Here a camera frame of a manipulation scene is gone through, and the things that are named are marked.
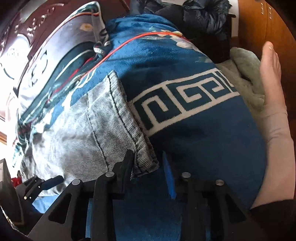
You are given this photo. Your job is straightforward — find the red cloth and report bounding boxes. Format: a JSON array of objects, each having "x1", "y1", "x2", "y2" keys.
[{"x1": 11, "y1": 177, "x2": 22, "y2": 187}]

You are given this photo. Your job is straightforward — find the orange wooden wardrobe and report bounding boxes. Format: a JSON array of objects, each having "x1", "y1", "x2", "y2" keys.
[{"x1": 237, "y1": 0, "x2": 296, "y2": 112}]

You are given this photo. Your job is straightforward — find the grey blue striped pillow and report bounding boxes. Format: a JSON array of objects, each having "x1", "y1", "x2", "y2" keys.
[{"x1": 14, "y1": 1, "x2": 112, "y2": 130}]

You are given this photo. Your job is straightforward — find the grey green fleece cloth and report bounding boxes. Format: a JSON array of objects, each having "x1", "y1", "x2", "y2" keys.
[{"x1": 217, "y1": 47, "x2": 264, "y2": 121}]

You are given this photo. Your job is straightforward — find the carved dark wood headboard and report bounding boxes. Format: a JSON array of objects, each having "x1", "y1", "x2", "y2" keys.
[{"x1": 0, "y1": 0, "x2": 130, "y2": 98}]

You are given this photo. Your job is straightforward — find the black puffer jacket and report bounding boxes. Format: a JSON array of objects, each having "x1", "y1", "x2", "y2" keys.
[{"x1": 129, "y1": 0, "x2": 232, "y2": 64}]

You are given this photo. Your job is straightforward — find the bare foot and leg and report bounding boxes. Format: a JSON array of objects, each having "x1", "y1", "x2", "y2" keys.
[{"x1": 252, "y1": 41, "x2": 295, "y2": 207}]

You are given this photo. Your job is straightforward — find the grey denim pants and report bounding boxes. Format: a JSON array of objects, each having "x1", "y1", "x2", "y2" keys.
[{"x1": 20, "y1": 71, "x2": 159, "y2": 196}]

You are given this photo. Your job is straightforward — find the blue deer pattern blanket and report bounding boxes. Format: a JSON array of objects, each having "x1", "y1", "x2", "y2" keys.
[{"x1": 32, "y1": 14, "x2": 268, "y2": 241}]

